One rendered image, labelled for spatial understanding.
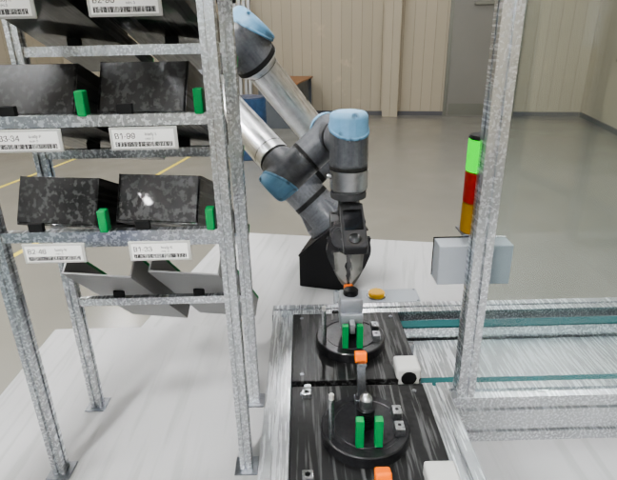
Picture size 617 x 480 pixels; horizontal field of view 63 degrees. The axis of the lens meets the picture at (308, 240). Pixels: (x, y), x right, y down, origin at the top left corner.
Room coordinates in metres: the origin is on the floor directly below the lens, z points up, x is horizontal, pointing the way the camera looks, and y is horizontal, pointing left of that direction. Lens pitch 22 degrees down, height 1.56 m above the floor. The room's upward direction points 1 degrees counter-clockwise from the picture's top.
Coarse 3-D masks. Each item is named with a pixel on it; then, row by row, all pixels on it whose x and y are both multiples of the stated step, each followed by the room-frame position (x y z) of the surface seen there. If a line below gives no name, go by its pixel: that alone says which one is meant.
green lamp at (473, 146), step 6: (468, 138) 0.77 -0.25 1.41; (468, 144) 0.76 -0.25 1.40; (474, 144) 0.74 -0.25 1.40; (468, 150) 0.76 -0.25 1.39; (474, 150) 0.74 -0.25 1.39; (468, 156) 0.75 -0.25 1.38; (474, 156) 0.74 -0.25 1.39; (468, 162) 0.75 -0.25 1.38; (474, 162) 0.74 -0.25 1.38; (468, 168) 0.75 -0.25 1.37; (474, 168) 0.74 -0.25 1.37
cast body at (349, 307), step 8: (344, 288) 0.88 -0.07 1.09; (352, 288) 0.88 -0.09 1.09; (344, 296) 0.86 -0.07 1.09; (352, 296) 0.86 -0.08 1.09; (360, 296) 0.86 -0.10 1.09; (344, 304) 0.85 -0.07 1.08; (352, 304) 0.85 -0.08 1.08; (360, 304) 0.85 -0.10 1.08; (344, 312) 0.85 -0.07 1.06; (352, 312) 0.85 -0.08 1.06; (360, 312) 0.85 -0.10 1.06; (344, 320) 0.84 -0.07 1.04; (352, 320) 0.84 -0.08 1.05; (360, 320) 0.84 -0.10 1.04; (352, 328) 0.82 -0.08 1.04
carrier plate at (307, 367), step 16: (304, 320) 0.97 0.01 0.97; (320, 320) 0.96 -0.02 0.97; (368, 320) 0.96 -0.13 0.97; (384, 320) 0.96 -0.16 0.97; (400, 320) 0.96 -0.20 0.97; (304, 336) 0.90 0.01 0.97; (400, 336) 0.89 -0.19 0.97; (304, 352) 0.84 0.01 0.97; (320, 352) 0.84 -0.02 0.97; (384, 352) 0.84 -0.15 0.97; (400, 352) 0.84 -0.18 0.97; (304, 368) 0.79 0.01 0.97; (320, 368) 0.79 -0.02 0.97; (336, 368) 0.79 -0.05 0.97; (352, 368) 0.79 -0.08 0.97; (368, 368) 0.79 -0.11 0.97; (384, 368) 0.79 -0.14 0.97; (304, 384) 0.75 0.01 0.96; (320, 384) 0.75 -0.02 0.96; (336, 384) 0.76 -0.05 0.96; (352, 384) 0.76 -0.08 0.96; (368, 384) 0.76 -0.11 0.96; (384, 384) 0.76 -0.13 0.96
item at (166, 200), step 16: (128, 176) 0.74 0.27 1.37; (144, 176) 0.74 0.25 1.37; (160, 176) 0.73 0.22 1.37; (176, 176) 0.73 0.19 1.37; (192, 176) 0.72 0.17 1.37; (128, 192) 0.73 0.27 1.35; (144, 192) 0.72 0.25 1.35; (160, 192) 0.72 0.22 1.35; (176, 192) 0.72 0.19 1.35; (192, 192) 0.71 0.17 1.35; (208, 192) 0.74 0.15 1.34; (128, 208) 0.72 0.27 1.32; (144, 208) 0.71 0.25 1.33; (160, 208) 0.71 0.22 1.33; (176, 208) 0.71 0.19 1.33; (192, 208) 0.70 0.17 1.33; (160, 224) 0.71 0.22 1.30; (176, 224) 0.70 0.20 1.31; (192, 224) 0.69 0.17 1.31
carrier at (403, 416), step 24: (408, 384) 0.74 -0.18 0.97; (312, 408) 0.68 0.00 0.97; (336, 408) 0.66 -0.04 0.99; (360, 408) 0.62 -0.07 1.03; (384, 408) 0.66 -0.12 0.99; (408, 408) 0.68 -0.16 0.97; (312, 432) 0.62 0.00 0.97; (336, 432) 0.60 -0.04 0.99; (360, 432) 0.57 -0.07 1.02; (384, 432) 0.60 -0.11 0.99; (408, 432) 0.60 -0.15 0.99; (432, 432) 0.62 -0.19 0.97; (312, 456) 0.58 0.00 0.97; (336, 456) 0.57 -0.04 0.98; (360, 456) 0.55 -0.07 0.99; (384, 456) 0.55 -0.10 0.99; (408, 456) 0.57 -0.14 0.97; (432, 456) 0.57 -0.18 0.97
